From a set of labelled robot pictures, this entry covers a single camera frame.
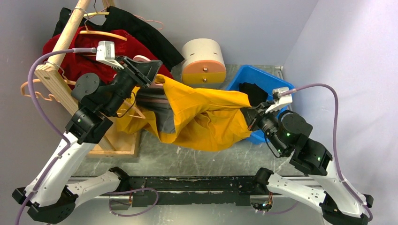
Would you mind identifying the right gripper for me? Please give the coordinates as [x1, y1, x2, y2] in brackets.
[241, 100, 289, 155]

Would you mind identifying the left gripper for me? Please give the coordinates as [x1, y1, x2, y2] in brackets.
[104, 55, 162, 115]

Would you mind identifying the small black skirt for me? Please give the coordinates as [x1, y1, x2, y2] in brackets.
[239, 82, 268, 107]

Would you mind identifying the yellow skirt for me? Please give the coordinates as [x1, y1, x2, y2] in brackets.
[116, 74, 251, 151]

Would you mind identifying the orange wavy hanger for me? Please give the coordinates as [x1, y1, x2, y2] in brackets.
[20, 77, 77, 103]

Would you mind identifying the pink plastic hanger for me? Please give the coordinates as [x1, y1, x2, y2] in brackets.
[117, 82, 173, 120]

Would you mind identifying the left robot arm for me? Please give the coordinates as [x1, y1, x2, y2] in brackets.
[12, 57, 162, 224]

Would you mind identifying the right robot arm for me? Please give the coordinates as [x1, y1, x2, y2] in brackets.
[248, 102, 373, 225]

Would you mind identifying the yellow hanger at rack top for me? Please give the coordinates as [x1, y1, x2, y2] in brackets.
[84, 12, 109, 17]

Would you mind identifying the red pleated skirt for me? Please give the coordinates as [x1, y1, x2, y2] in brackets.
[61, 30, 157, 84]

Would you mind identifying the blue plastic bin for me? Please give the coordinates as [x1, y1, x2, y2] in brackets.
[225, 65, 294, 144]

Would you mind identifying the round cream drawer box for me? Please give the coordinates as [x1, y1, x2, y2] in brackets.
[181, 38, 227, 87]

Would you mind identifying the black garment on rack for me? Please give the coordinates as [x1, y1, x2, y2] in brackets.
[53, 5, 186, 71]

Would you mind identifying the wooden clothes rack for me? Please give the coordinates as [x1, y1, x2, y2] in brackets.
[34, 0, 140, 158]

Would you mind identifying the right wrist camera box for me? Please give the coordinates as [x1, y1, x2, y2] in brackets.
[265, 87, 292, 113]

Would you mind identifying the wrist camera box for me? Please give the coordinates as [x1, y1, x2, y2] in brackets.
[265, 87, 292, 113]
[95, 41, 118, 68]

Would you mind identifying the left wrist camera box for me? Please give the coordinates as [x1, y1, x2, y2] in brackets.
[95, 41, 118, 68]

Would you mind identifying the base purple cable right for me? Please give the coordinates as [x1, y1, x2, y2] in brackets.
[253, 192, 299, 216]

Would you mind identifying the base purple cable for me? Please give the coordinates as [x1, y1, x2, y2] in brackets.
[107, 186, 161, 218]
[253, 192, 299, 216]

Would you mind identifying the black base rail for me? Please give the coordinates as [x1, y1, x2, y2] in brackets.
[110, 176, 269, 207]

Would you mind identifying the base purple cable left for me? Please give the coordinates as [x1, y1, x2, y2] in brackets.
[107, 186, 161, 218]

